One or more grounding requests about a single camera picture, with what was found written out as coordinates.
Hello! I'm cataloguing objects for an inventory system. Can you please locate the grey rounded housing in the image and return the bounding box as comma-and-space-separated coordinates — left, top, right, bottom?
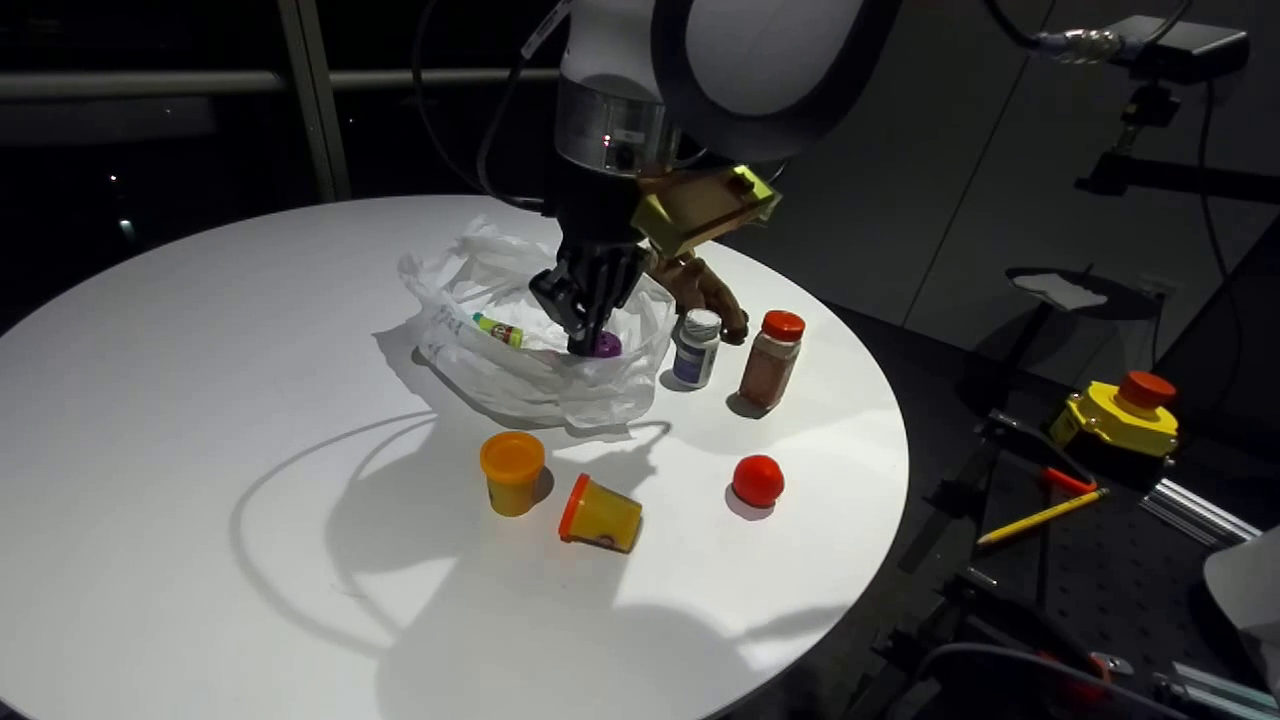
1200, 526, 1280, 698

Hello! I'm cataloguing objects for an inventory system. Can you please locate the red lid spice jar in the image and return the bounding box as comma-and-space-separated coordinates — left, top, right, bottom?
737, 309, 809, 421

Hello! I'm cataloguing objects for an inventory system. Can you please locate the red toy tomato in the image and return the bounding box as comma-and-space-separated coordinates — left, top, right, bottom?
728, 454, 790, 511

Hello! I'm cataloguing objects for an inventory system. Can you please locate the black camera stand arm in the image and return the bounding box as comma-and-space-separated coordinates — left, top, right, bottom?
1075, 76, 1280, 208

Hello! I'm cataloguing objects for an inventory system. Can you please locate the grey window post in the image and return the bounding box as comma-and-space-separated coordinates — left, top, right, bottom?
275, 0, 357, 204

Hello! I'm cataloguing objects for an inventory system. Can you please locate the yellow emergency stop button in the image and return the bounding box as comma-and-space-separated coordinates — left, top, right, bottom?
1049, 367, 1182, 464

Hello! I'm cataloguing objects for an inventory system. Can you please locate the orange handled clamp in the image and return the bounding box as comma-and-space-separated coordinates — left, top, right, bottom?
942, 570, 1136, 714
979, 408, 1103, 499

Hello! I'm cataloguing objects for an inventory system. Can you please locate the yellow pencil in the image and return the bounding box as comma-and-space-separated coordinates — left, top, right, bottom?
975, 484, 1112, 551

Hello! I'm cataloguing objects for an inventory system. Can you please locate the black camera on stand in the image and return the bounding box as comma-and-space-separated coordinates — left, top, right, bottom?
1124, 12, 1250, 90

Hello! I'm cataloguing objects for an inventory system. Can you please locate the white lid pill bottle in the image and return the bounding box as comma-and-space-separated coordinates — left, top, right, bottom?
667, 309, 728, 394

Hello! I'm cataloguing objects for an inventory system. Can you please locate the grey floor cable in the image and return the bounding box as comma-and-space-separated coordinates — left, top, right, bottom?
915, 640, 1192, 720

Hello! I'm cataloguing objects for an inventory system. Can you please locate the grey horizontal railing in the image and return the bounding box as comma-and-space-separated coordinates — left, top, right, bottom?
0, 65, 562, 103

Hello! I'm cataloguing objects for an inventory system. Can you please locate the brown moose plush toy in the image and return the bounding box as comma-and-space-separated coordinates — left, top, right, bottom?
653, 252, 753, 349

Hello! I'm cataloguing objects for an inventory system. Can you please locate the white flat sheet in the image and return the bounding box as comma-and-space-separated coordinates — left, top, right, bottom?
1007, 265, 1114, 317

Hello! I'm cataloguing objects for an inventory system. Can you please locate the white plastic bag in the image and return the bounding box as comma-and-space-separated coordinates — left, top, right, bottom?
396, 211, 678, 432

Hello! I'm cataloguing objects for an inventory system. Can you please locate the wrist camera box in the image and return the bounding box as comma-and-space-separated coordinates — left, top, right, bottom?
628, 162, 784, 262

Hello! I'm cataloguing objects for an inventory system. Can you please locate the black perforated breadboard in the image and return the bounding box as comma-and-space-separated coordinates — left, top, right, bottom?
737, 305, 1280, 720

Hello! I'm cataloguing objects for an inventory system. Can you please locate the aluminium extrusion rail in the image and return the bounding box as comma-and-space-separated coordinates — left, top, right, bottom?
1148, 476, 1265, 543

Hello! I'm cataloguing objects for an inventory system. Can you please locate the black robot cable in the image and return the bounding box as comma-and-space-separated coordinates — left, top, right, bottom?
979, 0, 1202, 68

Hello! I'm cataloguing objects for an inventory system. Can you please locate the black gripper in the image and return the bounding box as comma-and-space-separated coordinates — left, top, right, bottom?
528, 163, 656, 355

